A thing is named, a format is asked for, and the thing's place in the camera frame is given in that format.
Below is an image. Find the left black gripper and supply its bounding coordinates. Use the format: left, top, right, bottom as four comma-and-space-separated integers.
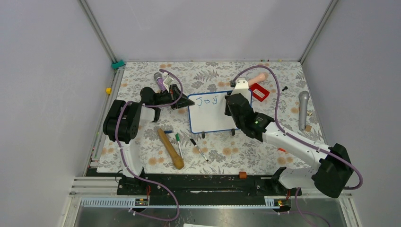
153, 85, 194, 110

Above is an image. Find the blue-framed whiteboard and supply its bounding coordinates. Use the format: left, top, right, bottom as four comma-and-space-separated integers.
188, 91, 238, 134

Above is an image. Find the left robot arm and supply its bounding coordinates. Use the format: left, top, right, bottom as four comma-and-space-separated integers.
103, 84, 194, 148

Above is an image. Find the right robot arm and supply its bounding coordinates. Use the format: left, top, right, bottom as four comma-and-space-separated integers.
225, 94, 356, 198

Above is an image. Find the purple patterned microphone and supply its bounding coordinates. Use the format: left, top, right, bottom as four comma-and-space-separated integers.
154, 72, 166, 92

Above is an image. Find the red rectangular tray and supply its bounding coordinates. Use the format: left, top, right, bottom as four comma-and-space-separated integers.
250, 83, 270, 102

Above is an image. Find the pink plastic cylinder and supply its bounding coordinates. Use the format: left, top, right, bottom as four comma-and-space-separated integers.
248, 72, 268, 87

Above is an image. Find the green-capped marker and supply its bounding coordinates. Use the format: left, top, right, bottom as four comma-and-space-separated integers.
175, 133, 183, 159

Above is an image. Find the floral patterned table mat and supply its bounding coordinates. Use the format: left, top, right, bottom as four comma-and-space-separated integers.
117, 61, 308, 175

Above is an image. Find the black-capped marker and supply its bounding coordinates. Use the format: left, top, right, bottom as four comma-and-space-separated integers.
190, 139, 209, 162

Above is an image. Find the small yellow block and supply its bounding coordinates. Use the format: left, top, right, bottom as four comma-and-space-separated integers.
105, 87, 112, 95

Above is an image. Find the teal corner clip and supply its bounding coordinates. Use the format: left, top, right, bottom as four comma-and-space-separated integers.
111, 60, 126, 70

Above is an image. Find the silver grey microphone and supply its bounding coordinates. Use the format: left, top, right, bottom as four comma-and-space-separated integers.
298, 91, 310, 131

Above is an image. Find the brown cork cylinder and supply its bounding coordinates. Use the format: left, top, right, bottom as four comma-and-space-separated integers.
238, 171, 247, 179

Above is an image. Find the small wooden cube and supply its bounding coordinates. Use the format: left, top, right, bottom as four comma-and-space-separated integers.
305, 125, 312, 132

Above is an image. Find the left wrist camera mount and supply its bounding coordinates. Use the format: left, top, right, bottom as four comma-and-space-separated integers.
163, 75, 174, 90

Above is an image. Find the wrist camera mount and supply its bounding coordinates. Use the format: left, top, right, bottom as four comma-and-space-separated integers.
163, 75, 174, 90
231, 79, 252, 103

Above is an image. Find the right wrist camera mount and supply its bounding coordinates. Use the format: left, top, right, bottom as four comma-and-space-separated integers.
231, 79, 252, 103

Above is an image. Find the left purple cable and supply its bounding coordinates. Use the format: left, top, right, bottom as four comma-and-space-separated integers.
115, 69, 184, 221

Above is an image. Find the purple cable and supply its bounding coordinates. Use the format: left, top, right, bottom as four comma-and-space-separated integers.
115, 69, 184, 221
230, 65, 364, 227

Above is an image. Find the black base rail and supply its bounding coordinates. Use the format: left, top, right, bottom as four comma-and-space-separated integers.
117, 174, 296, 206

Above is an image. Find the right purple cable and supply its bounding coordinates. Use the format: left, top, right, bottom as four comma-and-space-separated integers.
230, 65, 364, 227

